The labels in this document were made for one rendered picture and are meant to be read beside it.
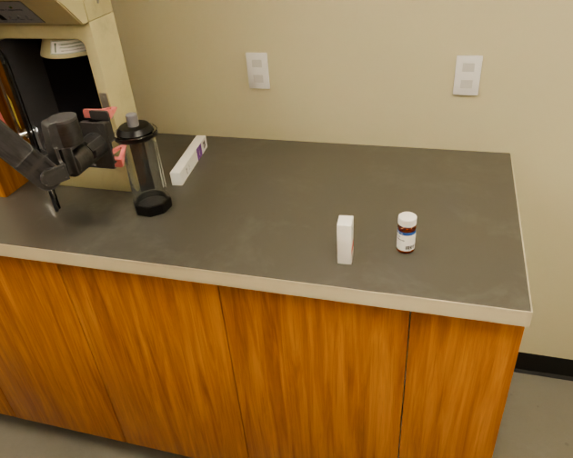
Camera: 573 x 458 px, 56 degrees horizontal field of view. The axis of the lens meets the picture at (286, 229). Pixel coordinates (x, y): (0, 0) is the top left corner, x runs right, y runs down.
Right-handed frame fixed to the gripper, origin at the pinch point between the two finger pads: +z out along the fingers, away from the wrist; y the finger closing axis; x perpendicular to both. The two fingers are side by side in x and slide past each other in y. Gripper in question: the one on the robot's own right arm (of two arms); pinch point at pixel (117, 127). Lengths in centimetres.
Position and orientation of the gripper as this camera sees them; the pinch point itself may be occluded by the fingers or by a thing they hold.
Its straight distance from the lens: 136.5
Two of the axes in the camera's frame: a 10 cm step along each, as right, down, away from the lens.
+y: -0.6, -8.3, -5.5
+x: -9.6, -1.0, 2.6
